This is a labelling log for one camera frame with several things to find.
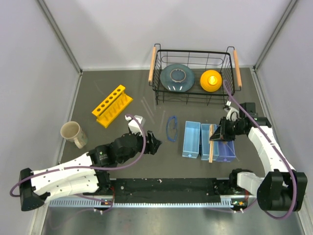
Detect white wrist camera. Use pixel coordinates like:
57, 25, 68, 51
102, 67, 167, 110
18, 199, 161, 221
224, 101, 239, 121
125, 115, 146, 136

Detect light blue left bin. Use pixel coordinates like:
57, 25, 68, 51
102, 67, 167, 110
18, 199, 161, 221
182, 121, 201, 159

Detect light blue middle bin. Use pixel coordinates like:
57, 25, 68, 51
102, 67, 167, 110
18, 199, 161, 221
201, 124, 219, 161

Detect yellow ribbed bowl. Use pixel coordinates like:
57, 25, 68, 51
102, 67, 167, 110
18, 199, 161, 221
200, 70, 222, 93

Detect black wire basket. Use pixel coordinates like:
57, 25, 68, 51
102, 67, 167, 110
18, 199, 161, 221
148, 44, 242, 105

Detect glass test tube near goggles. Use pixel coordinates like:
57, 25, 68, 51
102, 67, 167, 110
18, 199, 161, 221
158, 110, 166, 133

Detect blue ceramic plate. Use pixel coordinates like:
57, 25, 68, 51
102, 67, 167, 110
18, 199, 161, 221
160, 64, 195, 93

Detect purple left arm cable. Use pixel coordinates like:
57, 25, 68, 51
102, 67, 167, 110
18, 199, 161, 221
9, 114, 147, 198

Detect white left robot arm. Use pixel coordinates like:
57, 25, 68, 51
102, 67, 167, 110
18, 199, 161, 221
19, 131, 162, 212

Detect wooden test tube holder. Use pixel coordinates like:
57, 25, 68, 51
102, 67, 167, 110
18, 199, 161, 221
209, 124, 214, 163

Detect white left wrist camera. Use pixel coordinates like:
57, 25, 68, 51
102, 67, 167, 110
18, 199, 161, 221
125, 115, 146, 136

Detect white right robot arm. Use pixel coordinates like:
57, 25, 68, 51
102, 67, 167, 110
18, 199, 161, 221
209, 101, 308, 212

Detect wire test tube brush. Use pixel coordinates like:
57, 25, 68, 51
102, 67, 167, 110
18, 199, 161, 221
220, 139, 240, 162

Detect yellow test tube rack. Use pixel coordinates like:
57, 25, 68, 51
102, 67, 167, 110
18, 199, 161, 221
92, 85, 133, 128

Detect light blue bin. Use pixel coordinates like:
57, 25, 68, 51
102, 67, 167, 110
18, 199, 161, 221
182, 121, 201, 159
201, 124, 219, 161

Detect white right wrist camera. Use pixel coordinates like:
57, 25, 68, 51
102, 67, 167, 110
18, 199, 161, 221
224, 101, 239, 121

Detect blue safety goggles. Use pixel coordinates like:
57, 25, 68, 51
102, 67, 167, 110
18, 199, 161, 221
166, 116, 178, 142

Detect beige ceramic mug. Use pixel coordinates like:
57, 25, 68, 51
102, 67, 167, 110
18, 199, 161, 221
60, 121, 88, 149

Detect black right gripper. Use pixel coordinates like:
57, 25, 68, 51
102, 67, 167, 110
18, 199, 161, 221
210, 117, 246, 141

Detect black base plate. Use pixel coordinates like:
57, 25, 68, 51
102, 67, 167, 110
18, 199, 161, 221
82, 177, 247, 204

